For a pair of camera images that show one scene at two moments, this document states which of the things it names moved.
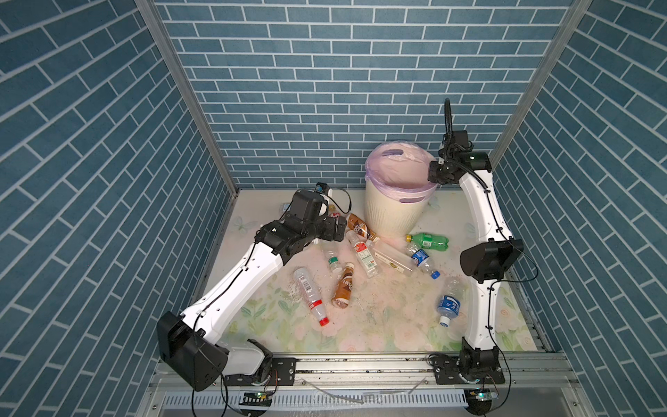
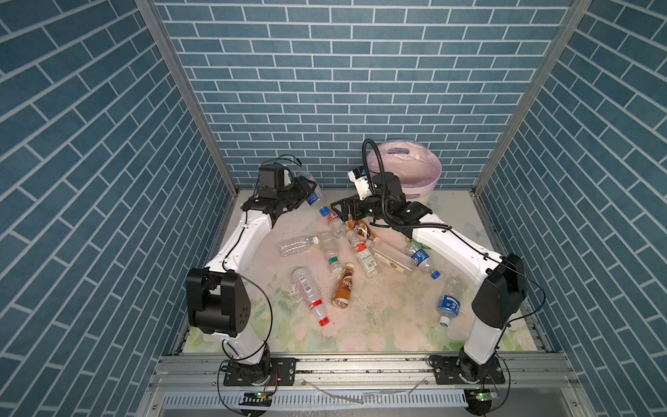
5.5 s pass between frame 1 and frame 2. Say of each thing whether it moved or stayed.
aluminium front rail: stayed
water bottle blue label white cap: stayed
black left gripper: moved
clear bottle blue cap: stayed
